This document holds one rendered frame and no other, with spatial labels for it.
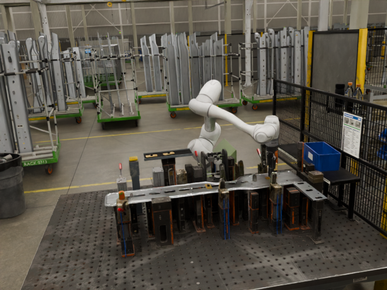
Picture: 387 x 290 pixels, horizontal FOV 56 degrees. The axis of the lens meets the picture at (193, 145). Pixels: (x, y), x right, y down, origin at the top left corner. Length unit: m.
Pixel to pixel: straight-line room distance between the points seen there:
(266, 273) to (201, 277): 0.37
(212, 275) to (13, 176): 3.19
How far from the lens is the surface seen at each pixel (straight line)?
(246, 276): 2.19
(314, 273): 2.27
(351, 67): 4.57
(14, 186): 4.86
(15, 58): 6.38
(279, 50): 10.71
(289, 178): 2.69
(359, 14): 10.07
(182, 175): 2.60
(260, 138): 2.35
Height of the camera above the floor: 2.02
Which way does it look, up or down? 17 degrees down
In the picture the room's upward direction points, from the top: 3 degrees counter-clockwise
